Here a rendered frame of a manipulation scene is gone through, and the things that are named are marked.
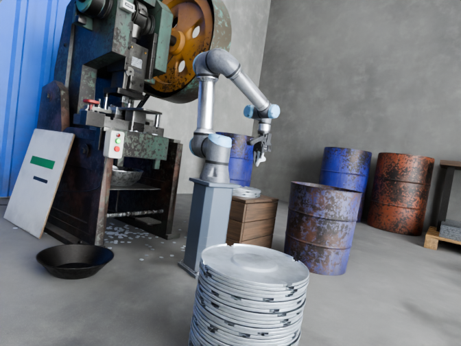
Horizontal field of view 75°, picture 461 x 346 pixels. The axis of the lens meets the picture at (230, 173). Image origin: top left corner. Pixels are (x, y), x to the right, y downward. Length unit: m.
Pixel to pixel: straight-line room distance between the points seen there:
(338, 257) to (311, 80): 3.55
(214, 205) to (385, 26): 4.02
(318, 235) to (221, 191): 0.64
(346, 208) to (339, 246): 0.22
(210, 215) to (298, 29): 4.36
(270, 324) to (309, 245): 1.06
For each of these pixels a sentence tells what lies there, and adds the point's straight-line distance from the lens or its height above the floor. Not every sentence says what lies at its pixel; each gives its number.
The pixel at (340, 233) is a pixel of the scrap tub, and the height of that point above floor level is 0.25.
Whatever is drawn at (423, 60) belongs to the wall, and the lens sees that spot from 4.70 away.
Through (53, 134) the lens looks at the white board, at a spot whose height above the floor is 0.56.
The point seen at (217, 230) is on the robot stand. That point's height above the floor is 0.22.
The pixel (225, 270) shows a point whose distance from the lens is 0.77.
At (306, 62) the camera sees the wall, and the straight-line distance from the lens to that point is 5.12.
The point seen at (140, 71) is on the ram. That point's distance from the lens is 2.03.
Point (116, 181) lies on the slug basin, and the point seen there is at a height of 0.34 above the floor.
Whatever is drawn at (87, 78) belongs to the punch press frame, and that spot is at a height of 0.93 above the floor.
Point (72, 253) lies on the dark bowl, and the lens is 1.62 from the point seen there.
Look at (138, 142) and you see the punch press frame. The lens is 1.82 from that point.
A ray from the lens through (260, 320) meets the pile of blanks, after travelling 0.77.
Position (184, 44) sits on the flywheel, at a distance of 2.31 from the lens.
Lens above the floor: 0.58
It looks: 3 degrees down
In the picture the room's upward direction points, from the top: 8 degrees clockwise
